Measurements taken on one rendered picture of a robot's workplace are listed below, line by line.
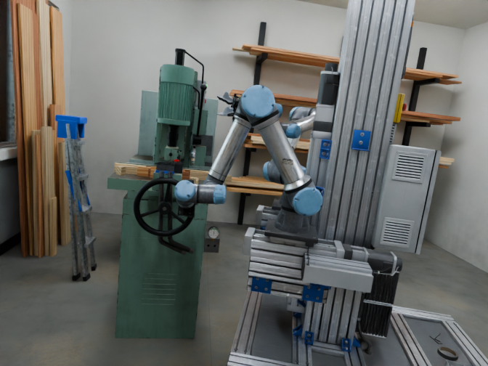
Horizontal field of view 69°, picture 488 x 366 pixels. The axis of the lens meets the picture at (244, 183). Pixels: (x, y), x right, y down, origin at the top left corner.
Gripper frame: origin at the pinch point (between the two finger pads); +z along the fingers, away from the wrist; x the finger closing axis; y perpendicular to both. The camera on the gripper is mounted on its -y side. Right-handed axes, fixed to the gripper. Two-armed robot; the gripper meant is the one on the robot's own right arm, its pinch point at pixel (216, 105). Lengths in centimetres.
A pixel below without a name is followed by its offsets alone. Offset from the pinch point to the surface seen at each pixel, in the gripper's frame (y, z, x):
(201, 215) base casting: -40, 3, 44
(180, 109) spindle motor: -3.8, 18.7, 1.8
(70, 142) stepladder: -66, 91, -25
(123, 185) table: -30, 44, 36
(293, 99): -97, -94, -151
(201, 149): -35.2, 4.4, -1.4
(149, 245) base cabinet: -54, 29, 56
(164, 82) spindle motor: 4.9, 28.1, -7.8
